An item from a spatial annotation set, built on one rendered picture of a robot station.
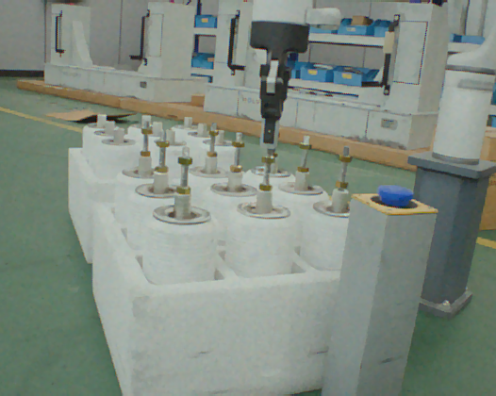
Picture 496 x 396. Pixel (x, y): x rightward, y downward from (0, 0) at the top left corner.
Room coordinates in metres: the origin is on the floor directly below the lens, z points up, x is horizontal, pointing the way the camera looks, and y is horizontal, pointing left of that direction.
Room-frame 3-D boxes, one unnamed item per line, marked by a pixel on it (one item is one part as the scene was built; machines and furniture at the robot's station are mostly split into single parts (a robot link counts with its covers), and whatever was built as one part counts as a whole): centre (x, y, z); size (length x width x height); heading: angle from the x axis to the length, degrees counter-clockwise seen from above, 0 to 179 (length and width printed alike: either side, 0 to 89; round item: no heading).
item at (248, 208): (0.70, -0.03, 0.25); 0.08 x 0.08 x 0.01
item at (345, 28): (6.04, -1.11, 0.89); 0.50 x 0.38 x 0.21; 141
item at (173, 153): (1.19, 0.18, 0.16); 0.10 x 0.10 x 0.18
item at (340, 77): (6.06, -1.13, 0.36); 0.50 x 0.38 x 0.21; 141
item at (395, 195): (0.57, -0.17, 0.32); 0.04 x 0.04 x 0.02
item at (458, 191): (1.02, -0.41, 0.15); 0.15 x 0.15 x 0.30; 50
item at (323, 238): (0.74, -0.14, 0.16); 0.10 x 0.10 x 0.18
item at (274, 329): (0.81, 0.02, 0.09); 0.39 x 0.39 x 0.18; 24
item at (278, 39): (0.70, -0.02, 0.46); 0.08 x 0.08 x 0.09
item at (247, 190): (0.81, 0.02, 0.25); 0.08 x 0.08 x 0.01
